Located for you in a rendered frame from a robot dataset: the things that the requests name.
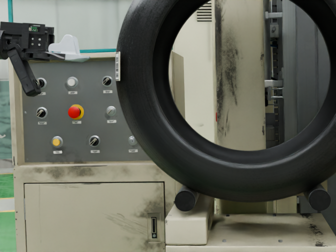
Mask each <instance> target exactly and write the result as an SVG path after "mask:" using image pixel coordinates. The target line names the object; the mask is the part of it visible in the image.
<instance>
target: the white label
mask: <svg viewBox="0 0 336 252"><path fill-rule="evenodd" d="M115 81H120V51H119V52H116V53H115Z"/></svg>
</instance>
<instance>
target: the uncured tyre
mask: <svg viewBox="0 0 336 252"><path fill-rule="evenodd" d="M209 1H211V0H132V2H131V4H130V6H129V8H128V10H127V12H126V15H125V17H124V20H123V22H122V25H121V28H120V32H119V36H118V40H117V46H116V53H117V52H120V80H119V81H115V82H116V90H117V95H118V99H119V103H120V107H121V110H122V113H123V115H124V118H125V120H126V123H127V125H128V127H129V129H130V131H131V133H132V135H133V136H134V138H135V139H136V141H137V143H138V144H139V145H140V147H141V148H142V150H143V151H144V152H145V153H146V154H147V156H148V157H149V158H150V159H151V160H152V161H153V162H154V163H155V164H156V165H157V166H158V167H159V168H160V169H161V170H162V171H164V172H165V173H166V174H167V175H169V176H170V177H171V178H173V179H174V180H176V181H177V182H179V183H181V184H184V185H186V186H187V187H189V188H191V189H194V190H196V191H198V192H199V193H201V194H204V195H206V196H210V197H213V198H216V199H221V200H226V201H232V202H241V203H260V202H269V201H275V200H280V199H285V198H288V197H292V196H295V195H297V194H300V193H303V192H305V191H307V190H309V189H312V188H314V187H316V186H317V185H319V184H321V183H322V182H324V181H326V180H327V179H329V178H330V177H332V176H333V175H334V174H336V0H289V1H291V2H293V3H294V4H296V5H297V6H298V7H300V8H301V9H302V10H303V11H304V12H306V13H307V14H308V15H309V17H310V18H311V19H312V20H313V21H314V23H315V24H316V26H317V27H318V29H319V31H320V32H321V34H322V36H323V39H324V41H325V44H326V47H327V51H328V56H329V64H330V75H329V84H328V88H327V92H326V95H325V98H324V101H323V103H322V105H321V107H320V109H319V111H318V112H317V114H316V116H315V117H314V118H313V120H312V121H311V122H310V123H309V124H308V125H307V126H306V127H305V128H304V129H303V130H302V131H301V132H300V133H299V134H297V135H296V136H294V137H293V138H291V139H290V140H288V141H286V142H284V143H282V144H279V145H277V146H274V147H271V148H267V149H261V150H250V151H249V150H236V149H230V148H226V147H223V146H220V145H218V144H215V143H213V142H211V141H209V140H208V139H206V138H204V137H203V136H201V135H200V134H199V133H198V132H196V131H195V130H194V129H193V128H192V127H191V126H190V125H189V124H188V123H187V121H186V120H185V119H184V117H183V116H182V114H181V113H180V111H179V109H178V107H177V105H176V103H175V101H174V98H173V95H172V91H171V87H170V80H169V63H170V56H171V52H172V48H173V45H174V42H175V40H176V37H177V35H178V33H179V32H180V30H181V28H182V27H183V25H184V24H185V22H186V21H187V20H188V19H189V18H190V17H191V15H192V14H193V13H194V12H196V11H197V10H198V9H199V8H200V7H202V6H203V5H205V4H206V3H208V2H209Z"/></svg>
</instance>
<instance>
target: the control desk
mask: <svg viewBox="0 0 336 252"><path fill-rule="evenodd" d="M80 55H82V56H90V59H89V60H86V61H84V62H73V61H59V60H50V61H40V60H29V61H28V63H29V66H30V68H31V70H32V72H33V74H34V76H35V79H36V80H37V82H38V83H39V86H40V89H41V93H40V94H38V95H36V96H34V97H32V96H27V95H26V94H25V92H24V90H23V88H22V84H21V82H20V80H19V78H18V76H17V73H16V71H15V69H14V67H13V65H12V63H11V60H10V58H9V57H8V73H9V97H10V121H11V145H12V165H14V168H13V185H14V209H15V234H16V252H166V245H167V244H166V234H165V219H166V217H167V215H168V214H169V212H170V210H171V209H172V207H173V206H174V204H175V197H176V180H175V179H173V178H172V177H170V176H169V175H168V174H166V173H165V172H164V171H163V170H161V169H160V168H159V167H158V166H157V165H156V164H155V163H154V162H153V161H152V160H151V159H150V158H149V157H148V156H147V154H146V153H145V152H144V151H143V149H142V148H141V147H140V145H139V144H138V142H137V141H136V139H135V138H134V136H133V134H132V132H131V130H130V128H129V126H128V124H127V122H126V120H125V117H124V115H123V112H122V109H121V106H120V102H119V98H118V93H117V87H116V77H115V58H116V52H94V53H80ZM169 84H170V89H171V93H172V96H173V99H174V101H175V104H176V106H177V108H178V110H179V111H180V113H181V115H182V116H183V118H184V119H185V120H186V117H185V80H184V57H183V56H181V55H179V54H177V53H175V52H173V51H171V54H170V59H169Z"/></svg>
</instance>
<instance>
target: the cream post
mask: <svg viewBox="0 0 336 252"><path fill-rule="evenodd" d="M214 19H215V67H216V108H217V144H218V145H219V146H222V147H225V148H229V149H233V150H240V151H257V150H264V149H266V114H265V64H264V15H263V0H214ZM219 213H220V214H267V213H268V212H267V201H266V202H235V201H228V200H223V199H219Z"/></svg>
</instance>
